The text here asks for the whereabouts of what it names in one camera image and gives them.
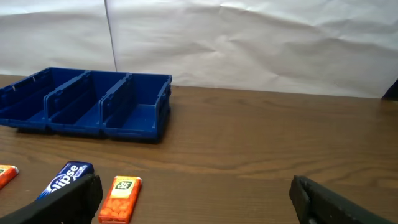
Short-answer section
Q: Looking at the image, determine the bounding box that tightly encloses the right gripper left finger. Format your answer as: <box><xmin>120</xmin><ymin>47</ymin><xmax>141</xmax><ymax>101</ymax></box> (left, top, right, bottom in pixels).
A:
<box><xmin>0</xmin><ymin>174</ymin><xmax>103</xmax><ymax>224</ymax></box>

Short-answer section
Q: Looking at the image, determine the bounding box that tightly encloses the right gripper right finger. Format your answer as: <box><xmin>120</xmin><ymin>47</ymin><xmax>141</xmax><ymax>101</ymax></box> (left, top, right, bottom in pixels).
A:
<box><xmin>289</xmin><ymin>175</ymin><xmax>396</xmax><ymax>224</ymax></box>

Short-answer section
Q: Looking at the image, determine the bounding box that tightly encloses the blue candy pack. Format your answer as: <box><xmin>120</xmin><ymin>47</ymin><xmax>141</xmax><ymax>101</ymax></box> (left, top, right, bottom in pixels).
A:
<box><xmin>36</xmin><ymin>161</ymin><xmax>95</xmax><ymax>200</ymax></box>

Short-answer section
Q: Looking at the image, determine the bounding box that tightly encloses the orange candy box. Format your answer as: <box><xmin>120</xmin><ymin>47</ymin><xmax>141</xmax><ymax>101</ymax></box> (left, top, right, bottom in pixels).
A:
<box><xmin>0</xmin><ymin>164</ymin><xmax>20</xmax><ymax>190</ymax></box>
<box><xmin>98</xmin><ymin>175</ymin><xmax>142</xmax><ymax>224</ymax></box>

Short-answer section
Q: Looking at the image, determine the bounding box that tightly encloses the blue tray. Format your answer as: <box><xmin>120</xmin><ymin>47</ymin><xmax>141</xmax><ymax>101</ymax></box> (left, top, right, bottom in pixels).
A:
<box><xmin>0</xmin><ymin>67</ymin><xmax>173</xmax><ymax>142</ymax></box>

